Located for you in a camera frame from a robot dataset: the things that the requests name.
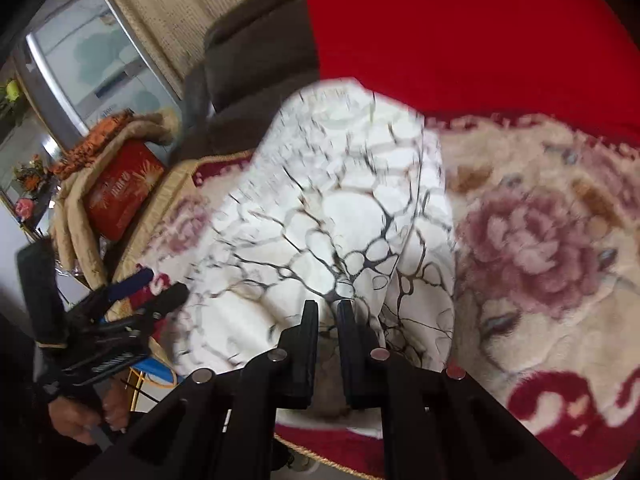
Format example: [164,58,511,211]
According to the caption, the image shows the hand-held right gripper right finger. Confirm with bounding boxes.
[337,300,576,480]

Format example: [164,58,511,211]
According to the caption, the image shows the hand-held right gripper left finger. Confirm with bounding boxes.
[75,300,319,480]

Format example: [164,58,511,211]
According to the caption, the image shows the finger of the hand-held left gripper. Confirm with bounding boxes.
[102,267,155,306]
[127,282,190,318]

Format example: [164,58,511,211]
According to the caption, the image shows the white black crackle print coat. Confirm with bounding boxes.
[170,77,458,421]

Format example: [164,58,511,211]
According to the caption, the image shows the person's left hand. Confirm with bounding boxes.
[50,380,133,446]

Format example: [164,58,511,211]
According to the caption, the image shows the red printed box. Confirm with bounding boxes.
[82,140,166,241]

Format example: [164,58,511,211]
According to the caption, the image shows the orange patterned cloth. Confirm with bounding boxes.
[52,110,136,178]

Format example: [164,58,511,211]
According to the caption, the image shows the orange artificial flowers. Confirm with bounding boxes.
[12,155,53,196]

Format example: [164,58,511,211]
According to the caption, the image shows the floral red beige blanket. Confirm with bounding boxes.
[110,112,640,480]

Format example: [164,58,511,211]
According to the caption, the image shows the silver refrigerator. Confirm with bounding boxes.
[12,0,183,136]

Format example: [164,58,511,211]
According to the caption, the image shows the dark brown leather sofa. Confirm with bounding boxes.
[172,0,321,161]

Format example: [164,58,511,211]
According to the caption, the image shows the beige dotted curtain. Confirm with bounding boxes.
[75,0,306,101]

